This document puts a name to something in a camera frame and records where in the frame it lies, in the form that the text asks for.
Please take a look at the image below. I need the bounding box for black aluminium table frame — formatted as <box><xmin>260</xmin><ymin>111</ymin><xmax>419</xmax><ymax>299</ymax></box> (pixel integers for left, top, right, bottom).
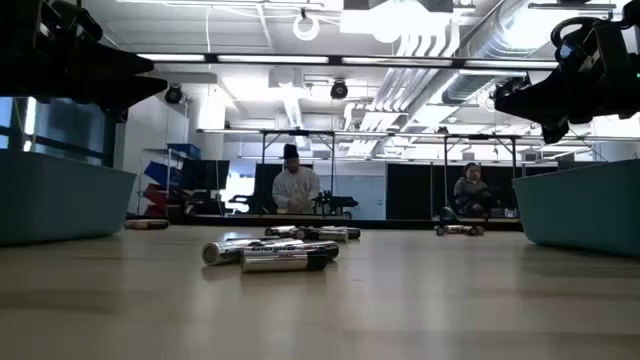
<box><xmin>124</xmin><ymin>213</ymin><xmax>524</xmax><ymax>232</ymax></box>

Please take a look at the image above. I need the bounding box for long ceiling light strip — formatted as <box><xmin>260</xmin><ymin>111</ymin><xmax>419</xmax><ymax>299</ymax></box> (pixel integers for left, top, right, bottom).
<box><xmin>134</xmin><ymin>52</ymin><xmax>560</xmax><ymax>70</ymax></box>

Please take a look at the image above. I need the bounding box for white hanging ring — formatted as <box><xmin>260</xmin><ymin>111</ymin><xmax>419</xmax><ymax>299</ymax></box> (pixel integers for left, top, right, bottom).
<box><xmin>292</xmin><ymin>13</ymin><xmax>321</xmax><ymax>43</ymax></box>

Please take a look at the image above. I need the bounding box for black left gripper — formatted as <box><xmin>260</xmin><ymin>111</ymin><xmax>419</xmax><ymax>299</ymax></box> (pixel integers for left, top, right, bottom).
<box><xmin>0</xmin><ymin>0</ymin><xmax>169</xmax><ymax>123</ymax></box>

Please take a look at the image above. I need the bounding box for black computer monitor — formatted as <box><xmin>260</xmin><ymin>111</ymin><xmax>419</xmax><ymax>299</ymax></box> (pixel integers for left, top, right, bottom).
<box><xmin>179</xmin><ymin>159</ymin><xmax>231</xmax><ymax>192</ymax></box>

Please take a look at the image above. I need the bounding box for black background rig frame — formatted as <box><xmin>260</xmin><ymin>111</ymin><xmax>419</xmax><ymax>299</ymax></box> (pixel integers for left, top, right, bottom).
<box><xmin>389</xmin><ymin>132</ymin><xmax>524</xmax><ymax>220</ymax></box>
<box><xmin>197</xmin><ymin>128</ymin><xmax>391</xmax><ymax>217</ymax></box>

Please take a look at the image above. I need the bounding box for person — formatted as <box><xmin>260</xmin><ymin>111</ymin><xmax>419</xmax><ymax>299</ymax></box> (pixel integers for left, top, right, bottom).
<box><xmin>271</xmin><ymin>143</ymin><xmax>322</xmax><ymax>215</ymax></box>
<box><xmin>452</xmin><ymin>162</ymin><xmax>496</xmax><ymax>219</ymax></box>

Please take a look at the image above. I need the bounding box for silver ventilation duct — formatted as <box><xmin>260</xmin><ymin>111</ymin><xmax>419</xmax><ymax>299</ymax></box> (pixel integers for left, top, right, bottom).
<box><xmin>442</xmin><ymin>0</ymin><xmax>566</xmax><ymax>105</ymax></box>

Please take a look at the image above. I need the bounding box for teal plastic bin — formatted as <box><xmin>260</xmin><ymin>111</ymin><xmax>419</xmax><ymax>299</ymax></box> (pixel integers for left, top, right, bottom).
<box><xmin>512</xmin><ymin>159</ymin><xmax>640</xmax><ymax>259</ymax></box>
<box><xmin>0</xmin><ymin>149</ymin><xmax>137</xmax><ymax>247</ymax></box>

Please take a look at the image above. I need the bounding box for blue storage bin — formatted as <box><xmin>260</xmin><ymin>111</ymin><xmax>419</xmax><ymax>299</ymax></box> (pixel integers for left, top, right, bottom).
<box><xmin>167</xmin><ymin>143</ymin><xmax>203</xmax><ymax>160</ymax></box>

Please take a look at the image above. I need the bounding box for black ceiling spotlight cluster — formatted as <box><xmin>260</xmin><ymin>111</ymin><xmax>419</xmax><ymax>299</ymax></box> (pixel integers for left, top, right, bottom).
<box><xmin>492</xmin><ymin>74</ymin><xmax>531</xmax><ymax>99</ymax></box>

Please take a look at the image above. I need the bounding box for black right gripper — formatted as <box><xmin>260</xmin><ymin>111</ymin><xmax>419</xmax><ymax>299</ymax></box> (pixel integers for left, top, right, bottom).
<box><xmin>493</xmin><ymin>20</ymin><xmax>640</xmax><ymax>145</ymax></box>

